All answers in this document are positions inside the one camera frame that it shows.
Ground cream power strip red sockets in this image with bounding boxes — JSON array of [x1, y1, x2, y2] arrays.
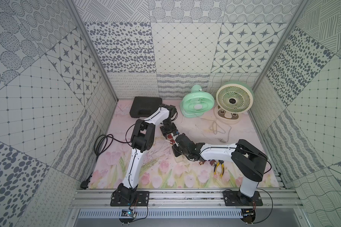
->
[[166, 134, 176, 145]]

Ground white green fan cable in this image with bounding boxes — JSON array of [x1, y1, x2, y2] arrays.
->
[[181, 112, 232, 144]]

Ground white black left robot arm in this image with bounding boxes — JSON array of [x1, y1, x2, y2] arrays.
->
[[117, 104, 177, 203]]

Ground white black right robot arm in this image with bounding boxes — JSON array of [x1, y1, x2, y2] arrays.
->
[[172, 134, 269, 198]]

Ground green desk fan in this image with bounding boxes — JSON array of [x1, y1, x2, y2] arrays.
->
[[180, 85, 215, 118]]

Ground cream round desk fan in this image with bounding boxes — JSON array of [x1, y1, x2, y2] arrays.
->
[[214, 81, 254, 125]]

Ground black plastic tool case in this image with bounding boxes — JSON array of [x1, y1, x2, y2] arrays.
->
[[129, 96, 163, 118]]

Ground thin white cream fan cable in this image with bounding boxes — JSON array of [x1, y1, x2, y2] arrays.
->
[[198, 117, 226, 135]]

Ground yellow handled pliers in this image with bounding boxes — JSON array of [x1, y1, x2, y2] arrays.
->
[[214, 160, 225, 178]]

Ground black power strip cable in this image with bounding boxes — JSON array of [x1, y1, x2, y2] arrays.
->
[[80, 134, 133, 190]]

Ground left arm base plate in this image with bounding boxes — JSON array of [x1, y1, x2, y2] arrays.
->
[[110, 190, 150, 207]]

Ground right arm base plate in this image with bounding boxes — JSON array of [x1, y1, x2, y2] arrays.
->
[[222, 189, 263, 207]]

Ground aluminium mounting rail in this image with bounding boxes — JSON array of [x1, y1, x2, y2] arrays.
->
[[69, 188, 303, 209]]

